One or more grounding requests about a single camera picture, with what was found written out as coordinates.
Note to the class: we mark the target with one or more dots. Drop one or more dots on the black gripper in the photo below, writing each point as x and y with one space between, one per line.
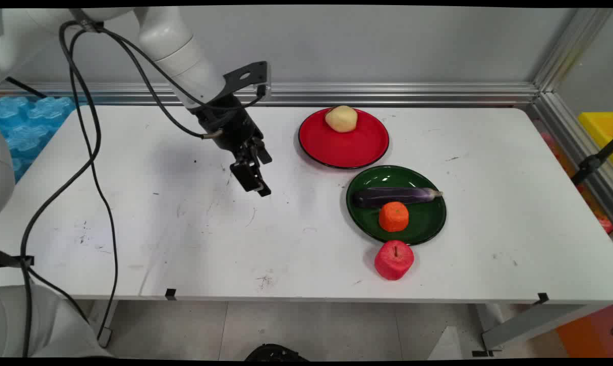
227 124

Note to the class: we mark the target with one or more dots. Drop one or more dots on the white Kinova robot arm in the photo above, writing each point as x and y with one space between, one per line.
171 43

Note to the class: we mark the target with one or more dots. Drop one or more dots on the red plate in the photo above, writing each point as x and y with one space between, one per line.
344 144

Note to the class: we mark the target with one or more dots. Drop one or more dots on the yellow toy potato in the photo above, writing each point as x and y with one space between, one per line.
341 119

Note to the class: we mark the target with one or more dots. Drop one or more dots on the purple toy eggplant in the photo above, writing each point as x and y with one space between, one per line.
392 196

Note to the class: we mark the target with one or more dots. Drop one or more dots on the orange toy fruit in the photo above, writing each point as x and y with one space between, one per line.
393 216

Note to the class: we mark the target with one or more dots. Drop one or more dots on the black table edge clip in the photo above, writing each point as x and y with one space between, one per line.
542 298
170 293

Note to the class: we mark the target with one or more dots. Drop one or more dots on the red toy apple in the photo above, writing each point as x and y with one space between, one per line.
393 260

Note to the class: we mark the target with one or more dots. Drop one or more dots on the dark green plate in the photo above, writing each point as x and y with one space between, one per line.
422 223

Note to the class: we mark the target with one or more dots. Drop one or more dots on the black round floor object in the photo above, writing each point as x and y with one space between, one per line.
274 353

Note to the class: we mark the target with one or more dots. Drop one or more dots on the white table leg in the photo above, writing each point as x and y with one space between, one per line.
527 323
101 320

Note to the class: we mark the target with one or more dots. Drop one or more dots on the yellow plastic box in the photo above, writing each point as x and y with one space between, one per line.
602 132

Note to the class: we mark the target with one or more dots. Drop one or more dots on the orange bin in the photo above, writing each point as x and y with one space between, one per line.
591 333

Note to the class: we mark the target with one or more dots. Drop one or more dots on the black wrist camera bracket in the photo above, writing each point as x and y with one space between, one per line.
247 76

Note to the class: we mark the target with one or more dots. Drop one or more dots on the aluminium frame rail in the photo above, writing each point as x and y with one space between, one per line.
387 93

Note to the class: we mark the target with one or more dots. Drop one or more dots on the black camera stand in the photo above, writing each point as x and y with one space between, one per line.
593 161

